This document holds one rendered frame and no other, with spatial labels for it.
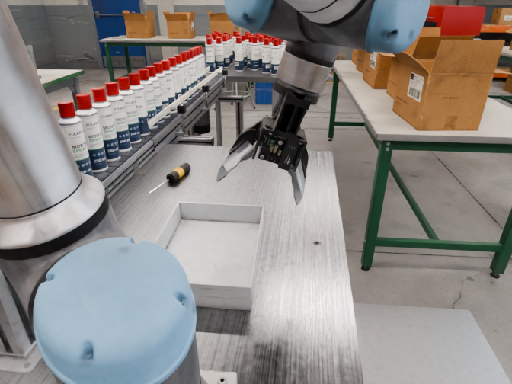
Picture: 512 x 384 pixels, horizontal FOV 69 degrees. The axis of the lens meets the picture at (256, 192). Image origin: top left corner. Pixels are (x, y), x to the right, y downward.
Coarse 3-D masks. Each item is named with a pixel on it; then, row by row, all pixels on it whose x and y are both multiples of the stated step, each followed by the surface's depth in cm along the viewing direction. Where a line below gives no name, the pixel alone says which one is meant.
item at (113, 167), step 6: (138, 144) 119; (144, 144) 120; (132, 150) 115; (138, 150) 116; (120, 156) 110; (126, 156) 110; (114, 162) 106; (120, 162) 106; (114, 168) 102; (96, 174) 99; (102, 174) 99; (108, 174) 99; (102, 180) 96
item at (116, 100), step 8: (112, 88) 104; (112, 96) 105; (120, 96) 107; (112, 104) 105; (120, 104) 107; (120, 112) 107; (120, 120) 108; (120, 128) 109; (128, 128) 112; (120, 136) 110; (128, 136) 112; (120, 144) 111; (128, 144) 112; (120, 152) 112
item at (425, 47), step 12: (420, 36) 217; (432, 36) 179; (444, 36) 178; (456, 36) 178; (468, 36) 178; (408, 48) 219; (420, 48) 185; (432, 48) 184; (396, 60) 212; (420, 60) 190; (432, 60) 189; (396, 72) 213; (396, 84) 212
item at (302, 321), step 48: (144, 192) 100; (192, 192) 100; (240, 192) 100; (288, 192) 100; (336, 192) 100; (288, 240) 80; (336, 240) 80; (288, 288) 67; (336, 288) 67; (240, 336) 58; (288, 336) 58; (336, 336) 58
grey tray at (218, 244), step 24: (192, 216) 87; (216, 216) 86; (240, 216) 85; (168, 240) 79; (192, 240) 80; (216, 240) 80; (240, 240) 80; (192, 264) 72; (216, 264) 72; (240, 264) 72; (192, 288) 61; (216, 288) 61; (240, 288) 60
